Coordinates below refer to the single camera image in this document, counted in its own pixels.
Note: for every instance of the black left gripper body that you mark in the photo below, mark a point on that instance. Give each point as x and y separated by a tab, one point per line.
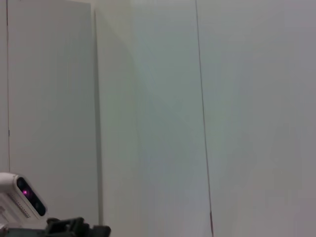
74	227

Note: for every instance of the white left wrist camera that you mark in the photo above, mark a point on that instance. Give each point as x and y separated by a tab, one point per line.
22	195

